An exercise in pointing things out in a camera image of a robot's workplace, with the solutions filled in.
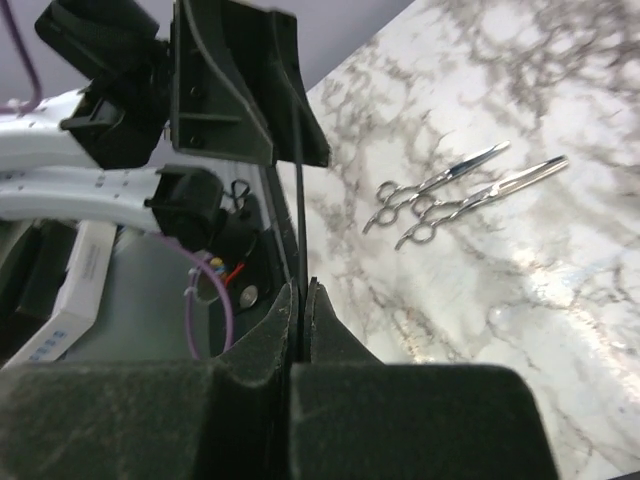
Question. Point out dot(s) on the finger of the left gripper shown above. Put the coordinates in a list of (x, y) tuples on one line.
[(238, 93)]

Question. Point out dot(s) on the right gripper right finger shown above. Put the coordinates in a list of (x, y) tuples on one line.
[(354, 417)]

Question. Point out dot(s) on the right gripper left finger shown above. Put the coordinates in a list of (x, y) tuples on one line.
[(222, 418)]

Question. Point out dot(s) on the straight black barber comb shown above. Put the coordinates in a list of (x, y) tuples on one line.
[(299, 190)]

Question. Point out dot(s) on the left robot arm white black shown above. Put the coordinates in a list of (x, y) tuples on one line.
[(84, 155)]

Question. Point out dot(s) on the silver cutting scissors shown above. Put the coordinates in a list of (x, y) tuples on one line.
[(393, 197)]

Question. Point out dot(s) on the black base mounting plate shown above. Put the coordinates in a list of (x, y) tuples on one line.
[(231, 289)]

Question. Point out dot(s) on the white control box blue buttons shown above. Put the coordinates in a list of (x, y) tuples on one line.
[(78, 298)]

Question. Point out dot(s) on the silver thinning scissors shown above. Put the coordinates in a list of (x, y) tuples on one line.
[(431, 216)]

